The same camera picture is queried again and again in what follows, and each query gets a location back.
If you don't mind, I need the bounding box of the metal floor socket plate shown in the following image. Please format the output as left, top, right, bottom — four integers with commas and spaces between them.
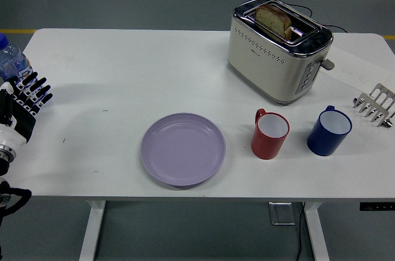
268, 202, 296, 226

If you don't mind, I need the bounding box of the blue drink bottle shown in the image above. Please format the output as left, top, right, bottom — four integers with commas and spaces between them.
0, 33, 33, 82

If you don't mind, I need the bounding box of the purple plate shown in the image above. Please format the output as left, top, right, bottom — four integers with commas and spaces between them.
140, 112, 227, 187

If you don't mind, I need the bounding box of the black cable under table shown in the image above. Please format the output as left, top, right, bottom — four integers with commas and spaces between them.
294, 201, 306, 261

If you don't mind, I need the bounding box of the black table control panel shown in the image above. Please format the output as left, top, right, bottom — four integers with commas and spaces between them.
359, 202, 395, 212

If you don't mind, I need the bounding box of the cream and chrome toaster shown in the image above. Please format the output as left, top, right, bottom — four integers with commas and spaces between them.
227, 0, 336, 107

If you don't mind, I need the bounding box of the bread slice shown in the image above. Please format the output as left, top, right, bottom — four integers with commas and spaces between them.
254, 3, 293, 41

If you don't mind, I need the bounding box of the red mug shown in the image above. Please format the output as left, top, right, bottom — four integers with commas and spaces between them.
251, 108, 291, 160

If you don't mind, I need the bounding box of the white table leg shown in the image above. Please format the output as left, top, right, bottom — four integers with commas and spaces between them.
302, 201, 331, 261
78, 201, 107, 261

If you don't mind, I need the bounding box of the white paper sheet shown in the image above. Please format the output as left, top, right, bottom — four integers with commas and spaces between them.
319, 45, 390, 92

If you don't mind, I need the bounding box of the blue mug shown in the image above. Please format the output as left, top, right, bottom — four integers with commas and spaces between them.
306, 105, 353, 157

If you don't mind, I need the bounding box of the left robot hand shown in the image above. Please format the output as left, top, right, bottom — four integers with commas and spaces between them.
0, 71, 54, 151

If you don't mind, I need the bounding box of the silver metal rack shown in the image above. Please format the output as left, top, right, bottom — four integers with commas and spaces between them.
352, 83, 395, 128

